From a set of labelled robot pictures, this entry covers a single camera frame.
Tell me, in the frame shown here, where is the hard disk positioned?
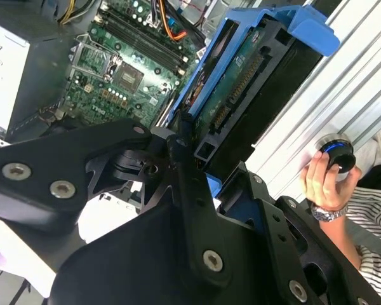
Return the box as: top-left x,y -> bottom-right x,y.
170,4 -> 341,200

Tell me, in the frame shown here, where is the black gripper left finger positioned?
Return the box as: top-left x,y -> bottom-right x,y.
0,111 -> 235,289

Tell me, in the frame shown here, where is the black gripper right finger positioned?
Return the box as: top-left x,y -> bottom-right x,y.
220,160 -> 381,305

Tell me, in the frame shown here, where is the round black tool blue ring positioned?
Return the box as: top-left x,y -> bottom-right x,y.
317,133 -> 358,184

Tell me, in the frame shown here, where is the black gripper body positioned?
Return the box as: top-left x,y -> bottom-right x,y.
47,203 -> 293,305

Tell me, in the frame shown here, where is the person's hand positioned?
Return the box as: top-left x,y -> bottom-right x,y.
300,151 -> 363,212

